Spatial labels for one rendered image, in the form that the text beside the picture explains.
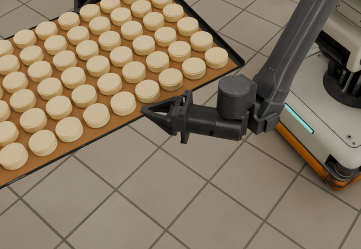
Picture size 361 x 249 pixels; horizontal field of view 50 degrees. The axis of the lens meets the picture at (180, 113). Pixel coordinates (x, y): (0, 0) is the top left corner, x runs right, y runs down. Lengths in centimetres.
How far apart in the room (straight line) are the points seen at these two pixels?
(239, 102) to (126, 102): 23
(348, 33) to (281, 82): 73
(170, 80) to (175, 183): 105
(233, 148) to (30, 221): 98
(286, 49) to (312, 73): 120
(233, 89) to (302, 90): 119
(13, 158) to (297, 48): 56
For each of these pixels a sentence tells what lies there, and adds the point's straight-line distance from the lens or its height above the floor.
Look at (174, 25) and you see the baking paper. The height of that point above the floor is 99.
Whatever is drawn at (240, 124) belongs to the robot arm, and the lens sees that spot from 73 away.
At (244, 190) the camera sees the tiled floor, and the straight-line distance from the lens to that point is 182.
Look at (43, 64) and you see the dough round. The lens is 92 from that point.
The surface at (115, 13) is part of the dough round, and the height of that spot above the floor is 100.
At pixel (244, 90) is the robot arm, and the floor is 108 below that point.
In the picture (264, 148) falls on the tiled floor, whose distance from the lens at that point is 195.
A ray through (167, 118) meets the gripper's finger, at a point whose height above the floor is 100.
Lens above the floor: 158
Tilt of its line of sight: 51 degrees down
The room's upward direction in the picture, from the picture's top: straight up
